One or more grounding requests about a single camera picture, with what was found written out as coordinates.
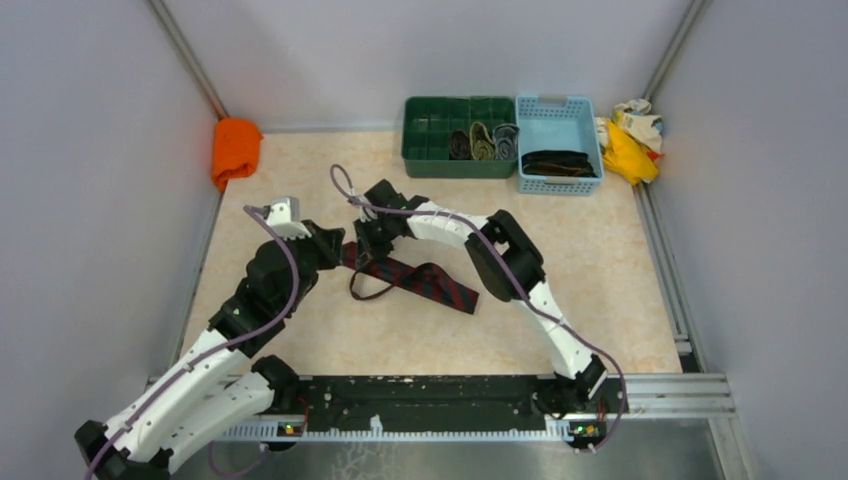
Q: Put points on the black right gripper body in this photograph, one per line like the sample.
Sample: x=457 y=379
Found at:
x=378 y=236

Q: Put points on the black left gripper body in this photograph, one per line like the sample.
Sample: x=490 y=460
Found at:
x=317 y=251

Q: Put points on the red navy striped tie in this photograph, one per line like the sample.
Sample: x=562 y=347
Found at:
x=427 y=280

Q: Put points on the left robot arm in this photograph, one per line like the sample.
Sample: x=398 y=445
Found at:
x=220 y=381

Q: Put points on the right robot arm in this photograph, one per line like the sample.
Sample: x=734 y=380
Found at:
x=509 y=265

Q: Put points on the green compartment organizer tray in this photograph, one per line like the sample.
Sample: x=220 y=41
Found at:
x=427 y=124

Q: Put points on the dark brown rolled tie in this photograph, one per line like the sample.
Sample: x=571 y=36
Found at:
x=459 y=146

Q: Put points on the olive rolled tie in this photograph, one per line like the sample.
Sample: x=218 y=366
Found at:
x=482 y=147

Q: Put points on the orange folded cloth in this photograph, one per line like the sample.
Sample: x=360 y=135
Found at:
x=236 y=151

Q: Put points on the grey rolled tie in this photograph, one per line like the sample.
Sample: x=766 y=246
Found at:
x=505 y=137

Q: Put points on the black tie in basket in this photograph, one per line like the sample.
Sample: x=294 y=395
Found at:
x=566 y=163

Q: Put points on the light blue plastic basket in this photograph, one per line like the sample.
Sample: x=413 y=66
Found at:
x=557 y=123

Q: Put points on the yellow crumpled cloth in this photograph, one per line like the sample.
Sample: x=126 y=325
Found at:
x=626 y=157

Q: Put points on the white patterned crumpled cloth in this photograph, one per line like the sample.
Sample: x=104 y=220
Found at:
x=636 y=119

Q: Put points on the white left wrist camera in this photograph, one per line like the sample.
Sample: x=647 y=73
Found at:
x=282 y=215

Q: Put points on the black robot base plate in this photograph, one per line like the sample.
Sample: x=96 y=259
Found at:
x=491 y=404

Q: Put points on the white slotted cable duct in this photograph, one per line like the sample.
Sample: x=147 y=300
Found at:
x=272 y=431

